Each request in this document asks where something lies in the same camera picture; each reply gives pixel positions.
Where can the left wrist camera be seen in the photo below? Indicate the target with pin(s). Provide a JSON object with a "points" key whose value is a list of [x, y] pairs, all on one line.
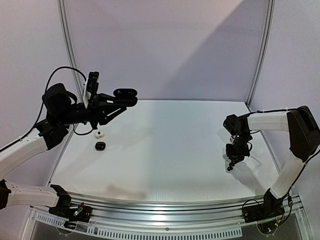
{"points": [[90, 87]]}

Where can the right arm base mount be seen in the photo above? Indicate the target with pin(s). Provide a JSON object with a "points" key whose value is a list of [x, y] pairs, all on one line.
{"points": [[270, 208]]}

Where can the black glossy charging case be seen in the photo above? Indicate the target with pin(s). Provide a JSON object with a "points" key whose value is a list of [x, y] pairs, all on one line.
{"points": [[100, 146]]}

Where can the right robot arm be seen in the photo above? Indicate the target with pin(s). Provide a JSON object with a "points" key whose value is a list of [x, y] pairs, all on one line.
{"points": [[303, 136]]}

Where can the white earbud charging case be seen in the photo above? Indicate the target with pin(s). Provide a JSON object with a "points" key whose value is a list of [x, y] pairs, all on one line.
{"points": [[99, 134]]}

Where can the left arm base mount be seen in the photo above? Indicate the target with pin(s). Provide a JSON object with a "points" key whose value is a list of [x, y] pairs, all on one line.
{"points": [[72, 212]]}

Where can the black oval charging case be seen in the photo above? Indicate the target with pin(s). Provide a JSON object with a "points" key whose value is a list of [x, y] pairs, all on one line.
{"points": [[126, 96]]}

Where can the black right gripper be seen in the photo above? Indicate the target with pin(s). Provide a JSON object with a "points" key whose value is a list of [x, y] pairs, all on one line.
{"points": [[236, 154]]}

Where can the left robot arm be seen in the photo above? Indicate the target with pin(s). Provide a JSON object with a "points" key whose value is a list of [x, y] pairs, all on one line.
{"points": [[62, 111]]}

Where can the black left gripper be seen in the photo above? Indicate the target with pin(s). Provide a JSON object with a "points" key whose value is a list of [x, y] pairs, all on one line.
{"points": [[96, 111]]}

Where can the aluminium front rail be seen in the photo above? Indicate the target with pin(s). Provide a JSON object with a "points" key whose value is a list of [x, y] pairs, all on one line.
{"points": [[114, 219]]}

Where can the aluminium frame post left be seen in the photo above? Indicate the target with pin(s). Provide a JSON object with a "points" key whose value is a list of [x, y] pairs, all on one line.
{"points": [[62, 10]]}

